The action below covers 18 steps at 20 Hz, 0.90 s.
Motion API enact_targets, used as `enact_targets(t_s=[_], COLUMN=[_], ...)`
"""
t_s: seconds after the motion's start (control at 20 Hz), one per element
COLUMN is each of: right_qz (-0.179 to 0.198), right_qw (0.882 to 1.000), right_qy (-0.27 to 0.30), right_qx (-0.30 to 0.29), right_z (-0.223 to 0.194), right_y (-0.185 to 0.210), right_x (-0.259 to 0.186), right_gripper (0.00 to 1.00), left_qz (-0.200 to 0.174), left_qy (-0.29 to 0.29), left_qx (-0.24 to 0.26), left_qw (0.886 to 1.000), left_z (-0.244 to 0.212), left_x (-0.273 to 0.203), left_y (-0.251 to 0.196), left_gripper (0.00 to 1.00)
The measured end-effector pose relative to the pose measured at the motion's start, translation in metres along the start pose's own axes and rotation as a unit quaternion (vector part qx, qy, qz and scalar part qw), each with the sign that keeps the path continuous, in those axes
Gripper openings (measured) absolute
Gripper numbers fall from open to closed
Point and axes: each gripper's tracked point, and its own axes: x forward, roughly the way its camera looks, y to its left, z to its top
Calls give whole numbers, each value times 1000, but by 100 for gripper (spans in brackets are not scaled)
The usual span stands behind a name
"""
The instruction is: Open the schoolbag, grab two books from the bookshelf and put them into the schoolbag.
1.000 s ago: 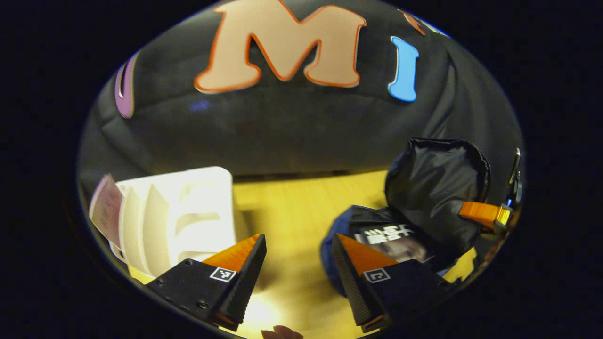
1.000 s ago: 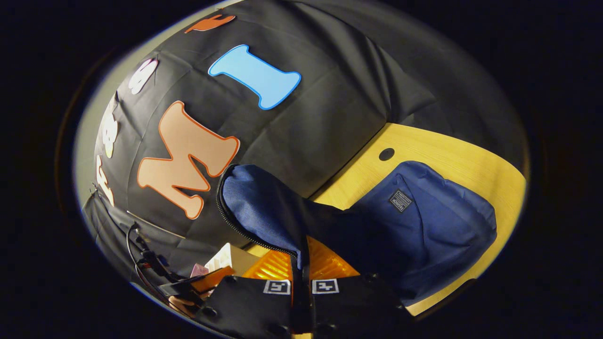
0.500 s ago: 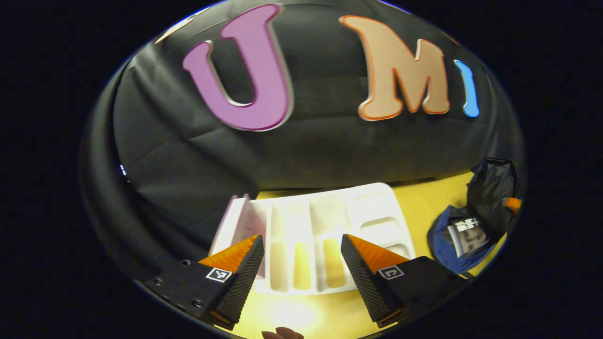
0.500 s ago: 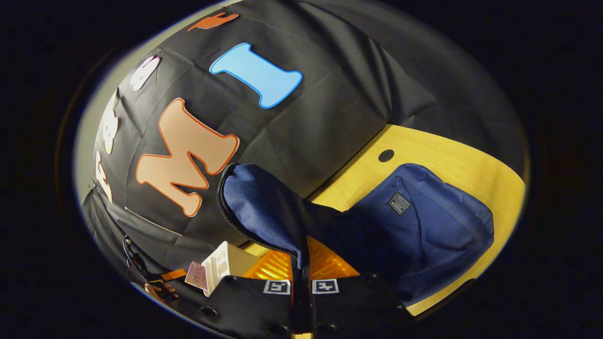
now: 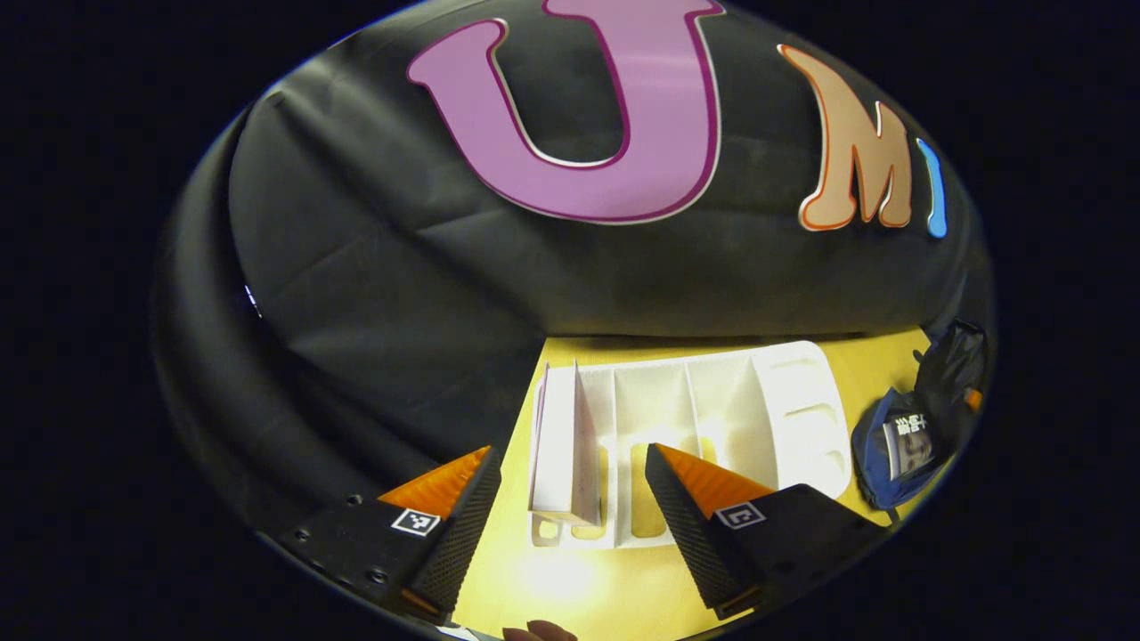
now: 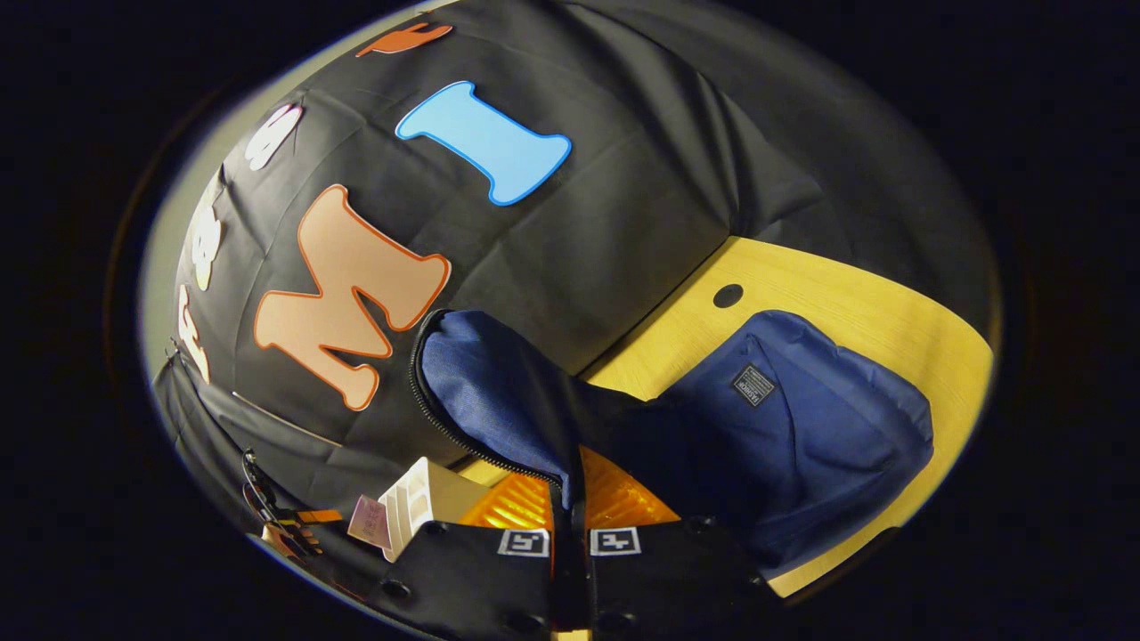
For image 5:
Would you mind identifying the blue schoolbag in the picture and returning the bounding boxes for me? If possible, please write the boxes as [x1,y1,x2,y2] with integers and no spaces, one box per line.
[851,319,989,513]

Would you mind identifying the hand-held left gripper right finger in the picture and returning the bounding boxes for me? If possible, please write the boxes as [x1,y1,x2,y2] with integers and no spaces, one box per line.
[644,442,892,621]

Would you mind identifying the black backdrop cloth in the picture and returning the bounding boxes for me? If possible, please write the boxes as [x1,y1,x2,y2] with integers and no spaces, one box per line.
[156,0,994,535]

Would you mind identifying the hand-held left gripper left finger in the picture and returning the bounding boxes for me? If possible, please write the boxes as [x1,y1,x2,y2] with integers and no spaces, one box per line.
[276,445,502,624]

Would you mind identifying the pink cover book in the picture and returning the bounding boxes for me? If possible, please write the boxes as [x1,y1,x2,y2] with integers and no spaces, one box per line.
[530,361,602,526]

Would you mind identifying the white bookshelf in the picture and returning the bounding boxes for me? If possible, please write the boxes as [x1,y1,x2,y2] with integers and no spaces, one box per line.
[530,340,853,550]

